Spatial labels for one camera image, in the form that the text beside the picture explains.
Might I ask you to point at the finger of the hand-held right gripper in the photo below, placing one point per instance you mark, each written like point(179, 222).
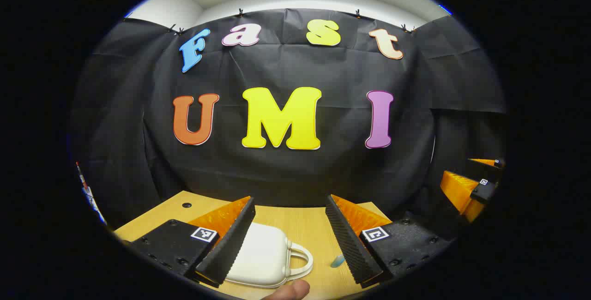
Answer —
point(457, 191)
point(489, 162)

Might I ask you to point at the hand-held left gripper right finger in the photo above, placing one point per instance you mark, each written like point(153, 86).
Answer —
point(348, 244)

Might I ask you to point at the white and blue tube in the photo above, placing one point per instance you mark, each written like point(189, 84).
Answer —
point(338, 260)

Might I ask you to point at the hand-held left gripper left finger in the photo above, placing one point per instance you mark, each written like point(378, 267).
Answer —
point(233, 240)

